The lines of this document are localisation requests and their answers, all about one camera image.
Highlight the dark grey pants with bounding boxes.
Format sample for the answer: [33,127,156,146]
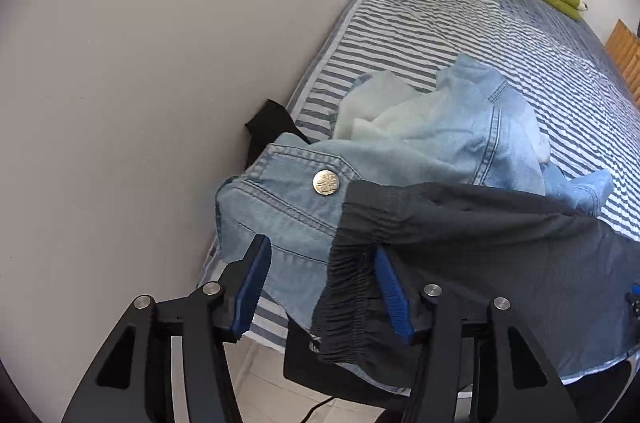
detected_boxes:
[310,180,640,386]

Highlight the blue white striped bed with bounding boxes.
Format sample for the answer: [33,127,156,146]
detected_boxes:
[197,0,640,384]

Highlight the wooden slatted headboard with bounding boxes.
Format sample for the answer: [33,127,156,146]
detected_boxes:
[605,19,640,109]

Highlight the pale blue denim garment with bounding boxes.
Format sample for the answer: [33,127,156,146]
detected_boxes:
[432,53,553,199]

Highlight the smooth light blue cloth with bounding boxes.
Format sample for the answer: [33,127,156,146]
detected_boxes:
[542,163,613,219]

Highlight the black cloth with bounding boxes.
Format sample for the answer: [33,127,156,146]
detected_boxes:
[244,99,313,169]

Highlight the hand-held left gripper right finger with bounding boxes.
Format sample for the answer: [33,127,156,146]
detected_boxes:
[374,246,576,423]

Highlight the light blue denim jeans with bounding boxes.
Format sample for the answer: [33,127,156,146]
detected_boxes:
[215,123,501,396]

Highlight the black floor cable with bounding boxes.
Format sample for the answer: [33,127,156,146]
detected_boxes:
[300,395,341,423]

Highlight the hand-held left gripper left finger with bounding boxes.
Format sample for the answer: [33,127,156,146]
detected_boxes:
[62,233,273,423]

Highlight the cream white cloth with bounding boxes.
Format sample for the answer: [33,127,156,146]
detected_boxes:
[332,70,456,141]

